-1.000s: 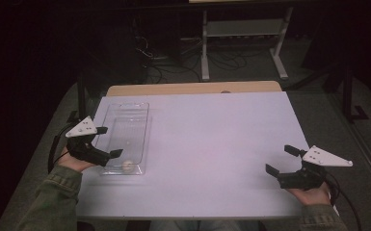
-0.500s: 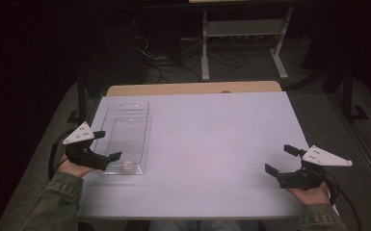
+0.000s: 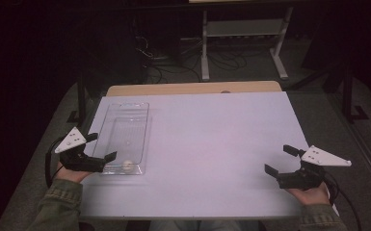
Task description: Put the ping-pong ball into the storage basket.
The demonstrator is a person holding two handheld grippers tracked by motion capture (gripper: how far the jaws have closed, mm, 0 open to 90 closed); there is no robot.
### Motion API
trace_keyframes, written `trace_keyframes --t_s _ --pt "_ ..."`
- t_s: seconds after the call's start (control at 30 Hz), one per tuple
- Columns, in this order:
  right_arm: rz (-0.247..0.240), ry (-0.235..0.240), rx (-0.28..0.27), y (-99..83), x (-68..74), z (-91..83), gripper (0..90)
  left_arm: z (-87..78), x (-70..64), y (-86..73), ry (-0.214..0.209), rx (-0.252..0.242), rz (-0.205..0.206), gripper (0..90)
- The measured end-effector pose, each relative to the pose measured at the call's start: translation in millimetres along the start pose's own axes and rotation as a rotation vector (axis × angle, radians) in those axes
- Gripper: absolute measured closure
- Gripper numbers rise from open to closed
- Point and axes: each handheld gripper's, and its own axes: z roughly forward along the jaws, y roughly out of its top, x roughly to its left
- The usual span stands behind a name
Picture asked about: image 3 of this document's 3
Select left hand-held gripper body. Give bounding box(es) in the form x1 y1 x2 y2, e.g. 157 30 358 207
54 126 108 174

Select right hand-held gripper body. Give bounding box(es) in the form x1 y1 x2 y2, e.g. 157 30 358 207
278 144 353 192

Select small white ball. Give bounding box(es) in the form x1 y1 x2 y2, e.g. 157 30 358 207
121 159 135 174

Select clear plastic tray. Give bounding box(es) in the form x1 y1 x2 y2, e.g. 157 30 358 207
91 101 153 176

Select person's left hand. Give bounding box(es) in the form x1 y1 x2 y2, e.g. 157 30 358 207
54 161 93 184

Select person's right hand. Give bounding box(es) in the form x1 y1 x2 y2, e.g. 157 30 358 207
285 182 331 207

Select black metal stand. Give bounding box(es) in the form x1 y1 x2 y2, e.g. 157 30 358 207
341 63 370 124
66 75 90 127

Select white board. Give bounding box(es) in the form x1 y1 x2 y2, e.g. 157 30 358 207
76 90 340 219

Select wooden table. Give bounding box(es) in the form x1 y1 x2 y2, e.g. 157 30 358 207
105 80 283 97

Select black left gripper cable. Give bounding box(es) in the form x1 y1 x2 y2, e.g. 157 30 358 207
44 136 66 189

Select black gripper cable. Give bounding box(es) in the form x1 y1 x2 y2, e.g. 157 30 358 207
44 136 66 189
321 173 363 231

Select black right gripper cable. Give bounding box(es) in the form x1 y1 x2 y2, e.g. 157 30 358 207
321 173 363 231

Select tangle of floor cables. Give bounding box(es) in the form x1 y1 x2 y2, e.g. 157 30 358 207
134 34 249 84

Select white metal desk frame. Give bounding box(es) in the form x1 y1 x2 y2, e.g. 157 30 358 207
199 6 295 82

